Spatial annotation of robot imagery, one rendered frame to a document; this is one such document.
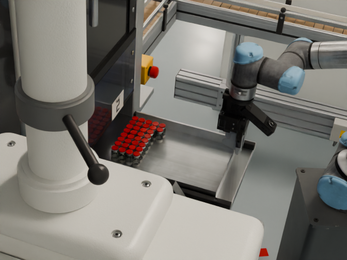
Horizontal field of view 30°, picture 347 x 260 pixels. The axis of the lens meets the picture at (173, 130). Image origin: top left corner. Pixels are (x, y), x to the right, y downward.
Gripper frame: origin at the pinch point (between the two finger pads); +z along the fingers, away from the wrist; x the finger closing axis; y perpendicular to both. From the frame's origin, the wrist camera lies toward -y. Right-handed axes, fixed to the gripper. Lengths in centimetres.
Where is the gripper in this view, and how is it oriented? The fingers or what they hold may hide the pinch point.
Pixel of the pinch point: (239, 151)
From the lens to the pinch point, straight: 194.7
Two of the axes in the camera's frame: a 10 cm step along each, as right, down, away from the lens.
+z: -0.7, 7.9, 6.1
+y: -9.4, -2.5, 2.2
